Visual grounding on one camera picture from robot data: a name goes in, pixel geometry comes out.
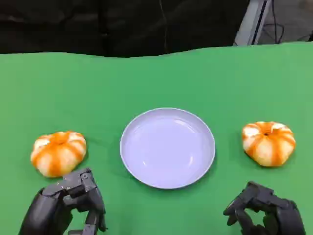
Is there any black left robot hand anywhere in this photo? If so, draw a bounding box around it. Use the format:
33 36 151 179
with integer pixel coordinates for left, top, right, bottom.
19 167 108 235

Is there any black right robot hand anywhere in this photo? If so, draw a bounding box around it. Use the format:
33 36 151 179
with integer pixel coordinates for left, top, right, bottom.
223 181 306 235

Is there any orange white toy bread roll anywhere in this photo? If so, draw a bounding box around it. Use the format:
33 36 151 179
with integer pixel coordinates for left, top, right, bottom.
30 131 88 178
242 121 296 167

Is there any lilac plate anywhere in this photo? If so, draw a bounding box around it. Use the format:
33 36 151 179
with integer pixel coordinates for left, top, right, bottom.
119 107 216 190

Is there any green table cloth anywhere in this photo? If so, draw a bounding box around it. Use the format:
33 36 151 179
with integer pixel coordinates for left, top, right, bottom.
0 41 313 235

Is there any black background drape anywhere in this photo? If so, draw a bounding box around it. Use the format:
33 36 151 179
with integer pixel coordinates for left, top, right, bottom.
0 0 250 58

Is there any grey white panel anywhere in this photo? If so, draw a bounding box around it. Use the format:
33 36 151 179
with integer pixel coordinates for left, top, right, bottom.
233 0 269 47

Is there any black looping floor cable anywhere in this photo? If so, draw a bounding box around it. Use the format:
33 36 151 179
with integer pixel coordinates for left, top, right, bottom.
265 0 313 45

